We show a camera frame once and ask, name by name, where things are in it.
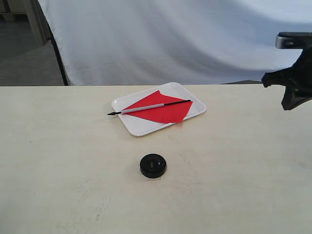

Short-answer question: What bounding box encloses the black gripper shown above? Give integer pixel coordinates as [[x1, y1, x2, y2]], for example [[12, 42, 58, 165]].
[[261, 47, 312, 111]]

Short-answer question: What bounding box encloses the red flag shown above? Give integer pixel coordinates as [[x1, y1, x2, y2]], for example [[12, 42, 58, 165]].
[[108, 91, 193, 124]]

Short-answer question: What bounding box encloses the black round flag base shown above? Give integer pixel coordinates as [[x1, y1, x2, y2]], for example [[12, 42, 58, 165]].
[[139, 154, 167, 179]]

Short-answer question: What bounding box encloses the white plastic tray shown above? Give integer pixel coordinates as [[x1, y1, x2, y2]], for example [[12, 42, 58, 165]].
[[111, 82, 206, 137]]

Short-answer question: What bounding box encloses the white backdrop cloth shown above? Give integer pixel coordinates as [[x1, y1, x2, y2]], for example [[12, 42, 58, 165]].
[[40, 0, 312, 85]]

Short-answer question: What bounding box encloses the black backdrop stand pole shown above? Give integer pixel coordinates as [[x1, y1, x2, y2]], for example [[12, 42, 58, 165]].
[[48, 25, 69, 86]]

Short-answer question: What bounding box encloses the wooden furniture in background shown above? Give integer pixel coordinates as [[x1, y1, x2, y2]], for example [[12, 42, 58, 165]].
[[0, 0, 51, 46]]

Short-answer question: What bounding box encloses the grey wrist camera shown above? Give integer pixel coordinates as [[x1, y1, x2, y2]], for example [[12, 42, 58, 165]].
[[275, 32, 312, 50]]

